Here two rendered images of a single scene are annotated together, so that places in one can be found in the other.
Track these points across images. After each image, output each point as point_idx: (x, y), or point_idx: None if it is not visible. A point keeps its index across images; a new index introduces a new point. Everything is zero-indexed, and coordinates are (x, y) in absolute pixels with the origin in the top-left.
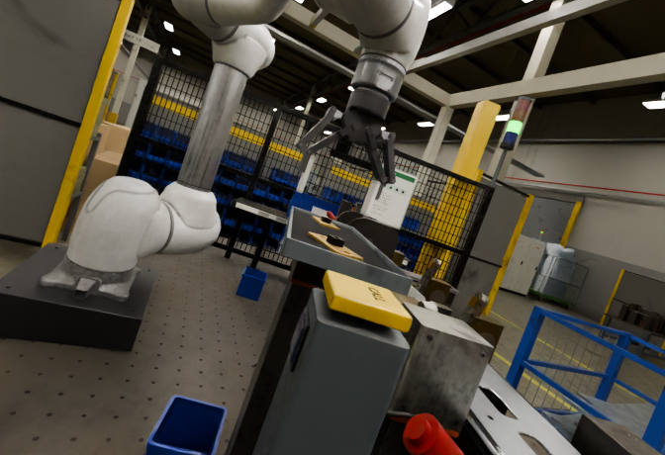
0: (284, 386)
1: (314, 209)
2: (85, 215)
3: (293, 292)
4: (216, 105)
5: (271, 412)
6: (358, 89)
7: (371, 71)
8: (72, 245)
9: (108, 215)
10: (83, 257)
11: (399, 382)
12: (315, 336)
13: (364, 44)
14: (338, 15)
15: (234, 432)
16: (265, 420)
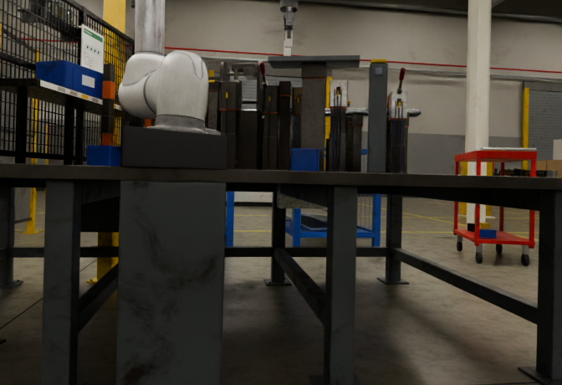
0: (379, 80)
1: (84, 77)
2: (200, 81)
3: (324, 81)
4: None
5: (375, 89)
6: None
7: None
8: (196, 106)
9: (207, 79)
10: (203, 113)
11: (346, 97)
12: (387, 66)
13: None
14: None
15: (309, 147)
16: (372, 93)
